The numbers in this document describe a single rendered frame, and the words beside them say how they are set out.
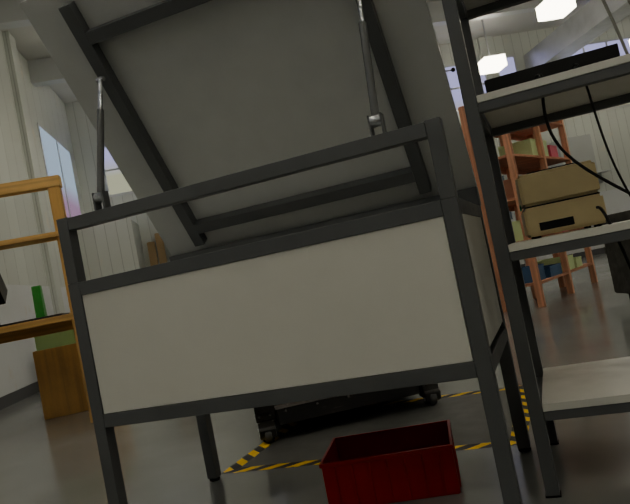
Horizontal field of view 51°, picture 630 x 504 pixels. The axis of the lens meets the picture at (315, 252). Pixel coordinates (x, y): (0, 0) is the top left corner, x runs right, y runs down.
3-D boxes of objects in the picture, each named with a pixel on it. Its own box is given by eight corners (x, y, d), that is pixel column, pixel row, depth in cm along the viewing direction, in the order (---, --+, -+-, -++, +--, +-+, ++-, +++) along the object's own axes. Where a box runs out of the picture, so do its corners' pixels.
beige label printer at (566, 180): (525, 240, 213) (512, 180, 214) (595, 226, 207) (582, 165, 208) (528, 240, 184) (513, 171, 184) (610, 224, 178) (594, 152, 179)
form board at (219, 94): (477, 188, 218) (477, 185, 220) (384, -150, 165) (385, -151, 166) (173, 258, 257) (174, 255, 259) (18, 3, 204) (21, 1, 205)
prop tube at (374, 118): (373, 130, 170) (359, 28, 179) (383, 127, 169) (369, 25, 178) (369, 125, 167) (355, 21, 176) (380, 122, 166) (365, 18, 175)
